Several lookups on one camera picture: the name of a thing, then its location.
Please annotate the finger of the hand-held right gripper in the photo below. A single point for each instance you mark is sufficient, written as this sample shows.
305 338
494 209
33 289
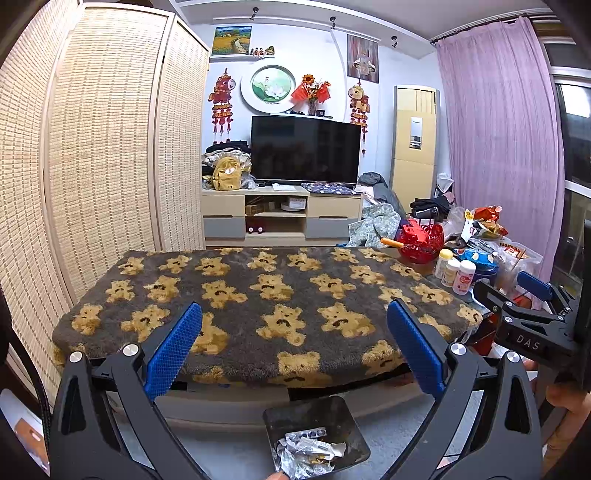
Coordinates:
491 302
535 286

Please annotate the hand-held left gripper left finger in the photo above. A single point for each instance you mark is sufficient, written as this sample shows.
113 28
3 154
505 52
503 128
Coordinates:
175 350

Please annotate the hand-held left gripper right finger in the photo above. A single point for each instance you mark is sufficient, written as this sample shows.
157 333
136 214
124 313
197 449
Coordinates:
415 346

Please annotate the black trash bin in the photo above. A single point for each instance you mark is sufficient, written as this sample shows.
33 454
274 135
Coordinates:
314 413

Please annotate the white printed paper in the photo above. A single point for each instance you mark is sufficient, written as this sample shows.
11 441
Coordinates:
304 436

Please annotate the yellow white wrapper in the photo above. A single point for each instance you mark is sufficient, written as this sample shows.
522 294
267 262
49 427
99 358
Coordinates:
318 459

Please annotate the silver foil wrapper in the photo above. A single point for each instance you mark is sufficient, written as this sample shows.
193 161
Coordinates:
291 461

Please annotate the person's right hand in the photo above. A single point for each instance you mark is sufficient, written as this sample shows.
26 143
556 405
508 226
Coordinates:
570 406

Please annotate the clear plastic bag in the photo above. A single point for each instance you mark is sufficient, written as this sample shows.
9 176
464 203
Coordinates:
517 263

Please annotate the white bottle pink label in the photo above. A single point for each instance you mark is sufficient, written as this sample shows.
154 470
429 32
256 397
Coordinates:
464 279

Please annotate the blue tin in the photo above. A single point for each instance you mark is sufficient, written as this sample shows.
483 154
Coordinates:
480 265

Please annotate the white bottle yellow lid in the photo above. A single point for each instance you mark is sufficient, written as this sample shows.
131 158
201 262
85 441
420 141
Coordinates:
446 263

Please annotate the bear print blanket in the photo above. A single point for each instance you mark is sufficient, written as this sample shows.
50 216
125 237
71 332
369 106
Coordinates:
240 323

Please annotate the red snack bag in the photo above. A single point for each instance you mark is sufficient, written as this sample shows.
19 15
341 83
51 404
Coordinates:
485 221

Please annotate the red openwork basket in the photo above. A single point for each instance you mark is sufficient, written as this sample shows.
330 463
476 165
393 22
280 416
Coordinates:
420 244

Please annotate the orange stick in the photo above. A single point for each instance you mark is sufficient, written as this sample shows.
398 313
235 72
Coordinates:
392 242

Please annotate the black clothes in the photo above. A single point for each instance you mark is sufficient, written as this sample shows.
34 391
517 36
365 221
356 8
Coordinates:
429 206

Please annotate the camouflage cloth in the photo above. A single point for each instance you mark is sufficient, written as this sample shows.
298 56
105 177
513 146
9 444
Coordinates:
374 226

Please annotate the window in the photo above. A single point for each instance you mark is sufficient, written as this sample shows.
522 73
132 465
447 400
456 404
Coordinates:
575 161

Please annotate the red toy car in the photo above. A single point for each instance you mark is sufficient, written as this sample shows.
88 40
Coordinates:
254 228

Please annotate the purple curtain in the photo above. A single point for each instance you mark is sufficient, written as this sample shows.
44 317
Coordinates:
498 138

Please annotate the grey clothes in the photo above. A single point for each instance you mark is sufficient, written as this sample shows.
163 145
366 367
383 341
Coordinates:
378 189

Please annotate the wooden television cabinet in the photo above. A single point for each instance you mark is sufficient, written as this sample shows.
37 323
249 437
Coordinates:
332 205

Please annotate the cardboard box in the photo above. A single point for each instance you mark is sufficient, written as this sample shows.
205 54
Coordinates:
257 208

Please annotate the beige standing air conditioner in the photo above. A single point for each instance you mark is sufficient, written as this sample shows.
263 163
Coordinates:
413 152

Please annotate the dark patterned cloth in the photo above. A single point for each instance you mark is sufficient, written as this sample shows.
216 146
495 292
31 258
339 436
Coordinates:
328 188

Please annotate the yellow backpack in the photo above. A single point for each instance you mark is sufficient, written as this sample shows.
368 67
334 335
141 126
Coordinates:
227 173

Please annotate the white box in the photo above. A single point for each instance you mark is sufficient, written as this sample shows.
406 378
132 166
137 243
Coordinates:
293 204

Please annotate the white paper sheet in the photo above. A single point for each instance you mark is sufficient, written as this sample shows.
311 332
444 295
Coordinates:
285 186

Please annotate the pile of clothes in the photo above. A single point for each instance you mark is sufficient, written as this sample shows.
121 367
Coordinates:
226 148

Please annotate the woven folding screen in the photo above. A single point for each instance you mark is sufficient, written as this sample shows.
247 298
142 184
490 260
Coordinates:
101 138

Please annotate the black television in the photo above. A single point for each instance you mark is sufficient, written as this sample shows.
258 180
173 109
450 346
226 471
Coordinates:
304 147

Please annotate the red hanging ornament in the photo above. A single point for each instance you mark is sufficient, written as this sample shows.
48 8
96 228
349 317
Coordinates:
359 106
221 101

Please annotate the curtain rod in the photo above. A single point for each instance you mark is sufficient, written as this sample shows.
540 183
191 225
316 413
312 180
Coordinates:
480 28

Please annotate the vase with red flags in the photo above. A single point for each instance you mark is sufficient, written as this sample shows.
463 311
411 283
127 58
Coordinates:
313 94

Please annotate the small figurines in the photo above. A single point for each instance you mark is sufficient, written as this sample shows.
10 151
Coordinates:
262 51

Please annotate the landscape painting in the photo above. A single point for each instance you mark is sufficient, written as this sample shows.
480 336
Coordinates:
232 40

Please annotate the wall poster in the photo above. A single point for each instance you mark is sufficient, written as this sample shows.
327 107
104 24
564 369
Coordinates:
363 57

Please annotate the round wall picture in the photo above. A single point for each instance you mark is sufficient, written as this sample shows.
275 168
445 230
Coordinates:
272 85

